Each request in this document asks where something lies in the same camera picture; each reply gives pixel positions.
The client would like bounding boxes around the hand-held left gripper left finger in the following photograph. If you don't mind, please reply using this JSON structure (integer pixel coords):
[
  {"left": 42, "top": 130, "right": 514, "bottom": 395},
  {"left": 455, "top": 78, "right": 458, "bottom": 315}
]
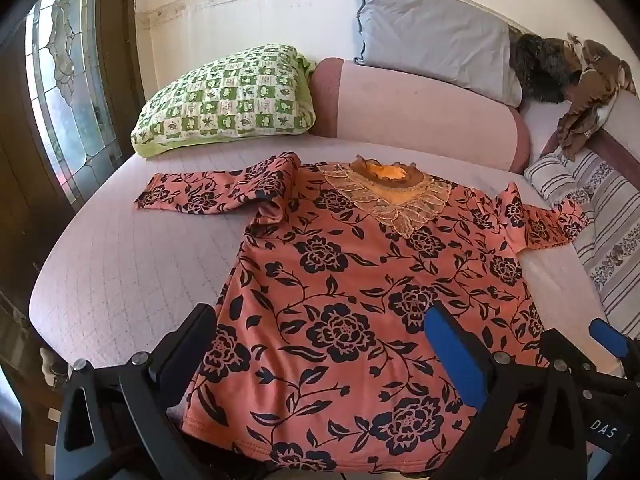
[{"left": 54, "top": 303, "right": 218, "bottom": 480}]

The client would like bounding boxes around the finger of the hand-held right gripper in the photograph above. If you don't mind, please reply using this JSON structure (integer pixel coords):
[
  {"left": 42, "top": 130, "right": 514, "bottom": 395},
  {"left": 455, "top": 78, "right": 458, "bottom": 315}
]
[
  {"left": 542, "top": 329, "right": 601, "bottom": 391},
  {"left": 588, "top": 318, "right": 640, "bottom": 386}
]

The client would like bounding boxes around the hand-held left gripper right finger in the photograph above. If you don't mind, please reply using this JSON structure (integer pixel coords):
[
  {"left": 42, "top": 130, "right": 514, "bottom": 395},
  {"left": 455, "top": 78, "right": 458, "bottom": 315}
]
[{"left": 424, "top": 304, "right": 592, "bottom": 480}]

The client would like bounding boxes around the green checkered pillow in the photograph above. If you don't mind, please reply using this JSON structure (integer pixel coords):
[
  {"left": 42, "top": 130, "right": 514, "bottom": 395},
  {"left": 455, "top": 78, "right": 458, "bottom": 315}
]
[{"left": 131, "top": 44, "right": 318, "bottom": 160}]

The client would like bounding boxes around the dark furry cloth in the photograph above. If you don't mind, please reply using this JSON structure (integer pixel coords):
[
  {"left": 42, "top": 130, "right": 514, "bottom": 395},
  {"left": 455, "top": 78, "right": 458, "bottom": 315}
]
[{"left": 509, "top": 34, "right": 584, "bottom": 106}]

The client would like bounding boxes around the brown crumpled cloth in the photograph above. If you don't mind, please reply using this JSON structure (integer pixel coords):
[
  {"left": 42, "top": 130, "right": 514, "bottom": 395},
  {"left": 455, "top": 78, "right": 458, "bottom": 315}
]
[{"left": 542, "top": 32, "right": 639, "bottom": 161}]

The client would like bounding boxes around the striped floral pillow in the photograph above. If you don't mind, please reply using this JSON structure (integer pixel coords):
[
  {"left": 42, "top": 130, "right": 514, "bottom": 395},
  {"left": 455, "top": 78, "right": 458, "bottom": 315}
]
[{"left": 523, "top": 147, "right": 640, "bottom": 326}]

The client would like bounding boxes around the dark wooden window frame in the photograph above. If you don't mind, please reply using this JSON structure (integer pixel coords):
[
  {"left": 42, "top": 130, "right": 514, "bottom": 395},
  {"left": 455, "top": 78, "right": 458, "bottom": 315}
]
[{"left": 0, "top": 0, "right": 151, "bottom": 361}]

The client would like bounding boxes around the orange floral shirt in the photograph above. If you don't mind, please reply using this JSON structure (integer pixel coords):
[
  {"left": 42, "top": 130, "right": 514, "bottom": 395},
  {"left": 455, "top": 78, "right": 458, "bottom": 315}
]
[{"left": 134, "top": 152, "right": 589, "bottom": 480}]

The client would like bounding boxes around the grey blue pillow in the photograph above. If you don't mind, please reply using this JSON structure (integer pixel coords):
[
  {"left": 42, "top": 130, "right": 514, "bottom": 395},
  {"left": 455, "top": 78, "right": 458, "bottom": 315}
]
[{"left": 354, "top": 0, "right": 524, "bottom": 108}]

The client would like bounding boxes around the pink bolster cushion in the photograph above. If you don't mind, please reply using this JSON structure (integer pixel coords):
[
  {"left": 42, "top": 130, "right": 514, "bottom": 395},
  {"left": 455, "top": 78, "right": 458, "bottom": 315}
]
[{"left": 309, "top": 56, "right": 532, "bottom": 173}]

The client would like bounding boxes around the stained glass window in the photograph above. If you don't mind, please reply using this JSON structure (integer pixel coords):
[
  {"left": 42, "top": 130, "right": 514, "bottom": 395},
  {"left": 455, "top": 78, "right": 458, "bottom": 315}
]
[{"left": 24, "top": 0, "right": 127, "bottom": 202}]

